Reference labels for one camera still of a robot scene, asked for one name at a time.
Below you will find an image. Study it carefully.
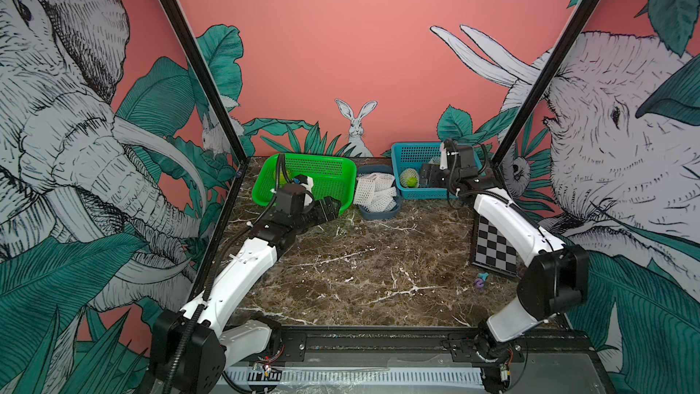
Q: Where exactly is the white foam net sleeve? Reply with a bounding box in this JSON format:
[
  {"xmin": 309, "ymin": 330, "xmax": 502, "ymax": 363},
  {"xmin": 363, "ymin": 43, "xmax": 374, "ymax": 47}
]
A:
[{"xmin": 399, "ymin": 168, "xmax": 420, "ymax": 189}]

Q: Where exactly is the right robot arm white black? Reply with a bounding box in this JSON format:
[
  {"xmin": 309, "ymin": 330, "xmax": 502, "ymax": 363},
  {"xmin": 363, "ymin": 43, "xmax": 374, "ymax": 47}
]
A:
[{"xmin": 435, "ymin": 139, "xmax": 590, "ymax": 343}]

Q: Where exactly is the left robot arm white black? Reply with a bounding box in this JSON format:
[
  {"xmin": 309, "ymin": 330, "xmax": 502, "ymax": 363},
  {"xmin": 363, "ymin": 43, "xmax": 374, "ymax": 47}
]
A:
[{"xmin": 139, "ymin": 190, "xmax": 342, "ymax": 393}]

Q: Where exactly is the stack of white foam nets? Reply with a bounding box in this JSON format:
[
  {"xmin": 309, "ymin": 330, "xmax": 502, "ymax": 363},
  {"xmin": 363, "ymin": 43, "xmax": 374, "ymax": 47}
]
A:
[{"xmin": 353, "ymin": 173, "xmax": 397, "ymax": 213}]

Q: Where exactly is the bright green plastic basket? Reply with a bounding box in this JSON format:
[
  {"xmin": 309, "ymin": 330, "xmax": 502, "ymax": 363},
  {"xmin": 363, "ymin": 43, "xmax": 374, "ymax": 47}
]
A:
[{"xmin": 252, "ymin": 153, "xmax": 357, "ymax": 215}]

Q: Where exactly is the dark blue small bin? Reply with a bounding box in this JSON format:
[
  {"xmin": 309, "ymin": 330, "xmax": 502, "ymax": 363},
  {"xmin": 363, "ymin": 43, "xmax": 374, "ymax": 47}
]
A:
[{"xmin": 354, "ymin": 164, "xmax": 403, "ymax": 220}]

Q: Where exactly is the teal plastic basket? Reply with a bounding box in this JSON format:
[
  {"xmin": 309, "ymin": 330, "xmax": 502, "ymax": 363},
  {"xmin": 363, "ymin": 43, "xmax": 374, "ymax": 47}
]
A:
[{"xmin": 391, "ymin": 139, "xmax": 456, "ymax": 200}]

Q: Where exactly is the black white checkerboard plate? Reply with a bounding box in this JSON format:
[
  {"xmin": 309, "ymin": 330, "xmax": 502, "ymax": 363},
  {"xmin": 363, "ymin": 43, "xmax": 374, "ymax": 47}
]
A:
[{"xmin": 470, "ymin": 215, "xmax": 519, "ymax": 278}]

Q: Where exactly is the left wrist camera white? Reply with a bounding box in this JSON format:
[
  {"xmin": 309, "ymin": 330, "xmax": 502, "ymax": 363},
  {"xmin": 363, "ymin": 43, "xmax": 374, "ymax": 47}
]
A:
[{"xmin": 275, "ymin": 175, "xmax": 315, "ymax": 215}]

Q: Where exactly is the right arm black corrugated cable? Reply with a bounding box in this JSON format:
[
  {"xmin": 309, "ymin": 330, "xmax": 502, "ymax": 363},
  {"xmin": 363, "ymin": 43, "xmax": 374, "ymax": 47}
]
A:
[{"xmin": 442, "ymin": 138, "xmax": 490, "ymax": 209}]

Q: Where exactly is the black front mounting rail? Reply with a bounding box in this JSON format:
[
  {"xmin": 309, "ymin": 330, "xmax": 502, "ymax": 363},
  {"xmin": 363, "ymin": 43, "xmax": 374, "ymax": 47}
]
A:
[{"xmin": 276, "ymin": 326, "xmax": 594, "ymax": 367}]

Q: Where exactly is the white slotted cable duct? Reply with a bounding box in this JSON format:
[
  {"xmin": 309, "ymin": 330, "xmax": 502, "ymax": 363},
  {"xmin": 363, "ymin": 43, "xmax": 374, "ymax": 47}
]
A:
[{"xmin": 223, "ymin": 367, "xmax": 484, "ymax": 390}]

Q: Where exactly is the black right frame post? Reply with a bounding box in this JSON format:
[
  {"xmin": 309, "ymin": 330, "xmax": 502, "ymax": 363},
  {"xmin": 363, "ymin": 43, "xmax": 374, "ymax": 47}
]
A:
[{"xmin": 493, "ymin": 0, "xmax": 600, "ymax": 166}]

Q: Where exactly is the black frame post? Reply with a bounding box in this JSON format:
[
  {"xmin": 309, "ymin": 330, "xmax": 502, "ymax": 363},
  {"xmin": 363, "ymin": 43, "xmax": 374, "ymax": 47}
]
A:
[
  {"xmin": 493, "ymin": 0, "xmax": 600, "ymax": 166},
  {"xmin": 159, "ymin": 0, "xmax": 249, "ymax": 164}
]

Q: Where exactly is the black left frame post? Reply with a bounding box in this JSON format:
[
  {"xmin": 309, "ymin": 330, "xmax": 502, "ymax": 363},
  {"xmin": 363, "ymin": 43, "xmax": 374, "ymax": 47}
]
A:
[{"xmin": 159, "ymin": 0, "xmax": 249, "ymax": 164}]

